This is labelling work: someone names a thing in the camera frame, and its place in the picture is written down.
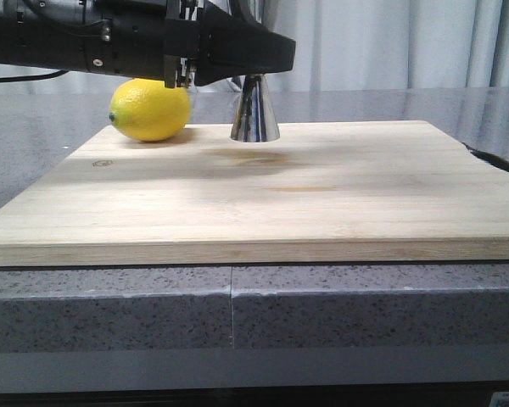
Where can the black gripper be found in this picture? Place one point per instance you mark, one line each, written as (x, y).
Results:
(157, 40)

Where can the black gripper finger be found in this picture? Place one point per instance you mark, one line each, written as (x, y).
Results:
(240, 10)
(234, 46)

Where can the steel double jigger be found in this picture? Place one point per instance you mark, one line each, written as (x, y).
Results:
(255, 120)

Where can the yellow lemon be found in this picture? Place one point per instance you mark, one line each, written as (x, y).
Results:
(148, 111)

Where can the grey curtain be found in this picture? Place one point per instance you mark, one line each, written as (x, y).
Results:
(356, 45)

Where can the wooden cutting board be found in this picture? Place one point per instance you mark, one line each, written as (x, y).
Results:
(357, 191)

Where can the label sticker bottom right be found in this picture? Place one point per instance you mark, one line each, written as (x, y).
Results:
(499, 399)

